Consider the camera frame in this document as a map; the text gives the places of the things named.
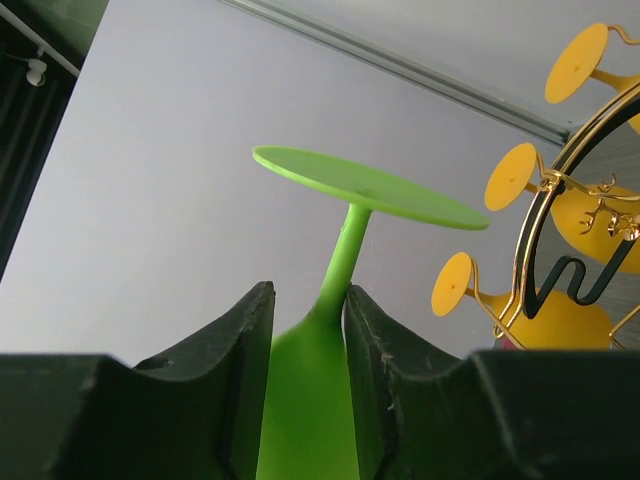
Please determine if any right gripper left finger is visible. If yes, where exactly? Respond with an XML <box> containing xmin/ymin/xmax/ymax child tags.
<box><xmin>1</xmin><ymin>281</ymin><xmax>275</xmax><ymax>479</ymax></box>

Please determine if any red cloth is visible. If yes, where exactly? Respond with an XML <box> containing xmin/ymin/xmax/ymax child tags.
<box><xmin>494</xmin><ymin>337</ymin><xmax>519</xmax><ymax>350</ymax></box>

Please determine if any orange goblet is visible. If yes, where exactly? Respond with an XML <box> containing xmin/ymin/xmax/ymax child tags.
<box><xmin>545</xmin><ymin>23</ymin><xmax>639</xmax><ymax>104</ymax></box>
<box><xmin>484</xmin><ymin>143</ymin><xmax>639</xmax><ymax>274</ymax></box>
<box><xmin>431</xmin><ymin>252</ymin><xmax>612</xmax><ymax>350</ymax></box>

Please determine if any gold wine glass rack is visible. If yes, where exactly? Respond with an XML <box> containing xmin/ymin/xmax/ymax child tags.
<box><xmin>492</xmin><ymin>24</ymin><xmax>640</xmax><ymax>351</ymax></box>

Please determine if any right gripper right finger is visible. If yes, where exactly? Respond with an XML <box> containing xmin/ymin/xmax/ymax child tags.
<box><xmin>344</xmin><ymin>286</ymin><xmax>639</xmax><ymax>479</ymax></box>

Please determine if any green goblet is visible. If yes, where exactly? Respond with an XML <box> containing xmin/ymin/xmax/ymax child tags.
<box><xmin>253</xmin><ymin>145</ymin><xmax>489</xmax><ymax>479</ymax></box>

